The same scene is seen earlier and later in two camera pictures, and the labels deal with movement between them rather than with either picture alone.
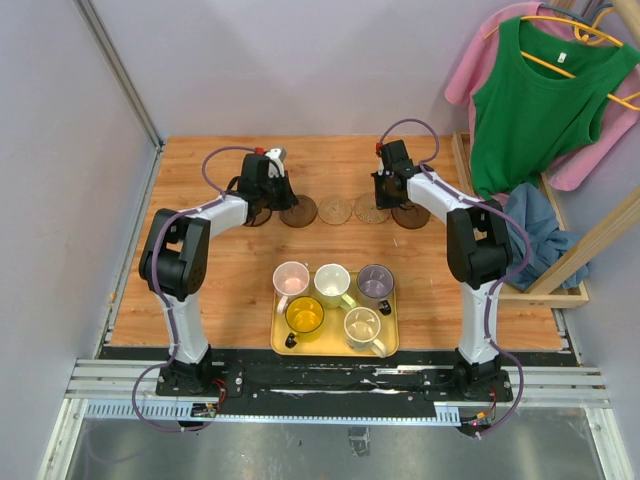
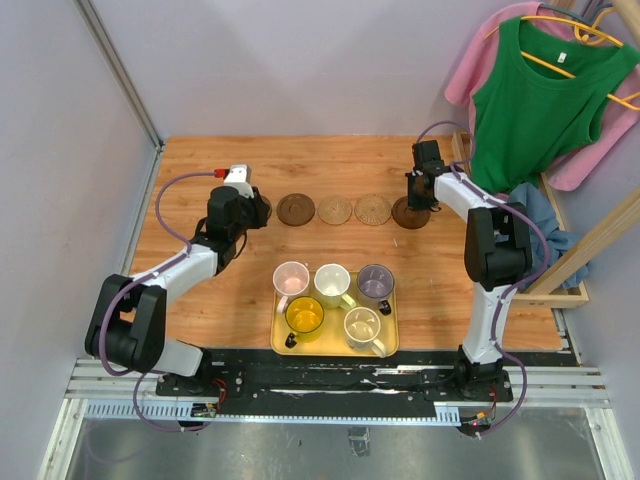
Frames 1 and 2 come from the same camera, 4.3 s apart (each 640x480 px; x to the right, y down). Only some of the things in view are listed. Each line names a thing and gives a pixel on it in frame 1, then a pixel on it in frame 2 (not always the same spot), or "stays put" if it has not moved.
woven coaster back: x=334 y=210 stays put
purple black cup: x=374 y=283 stays put
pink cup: x=290 y=278 stays put
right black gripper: x=383 y=203 -> x=413 y=202
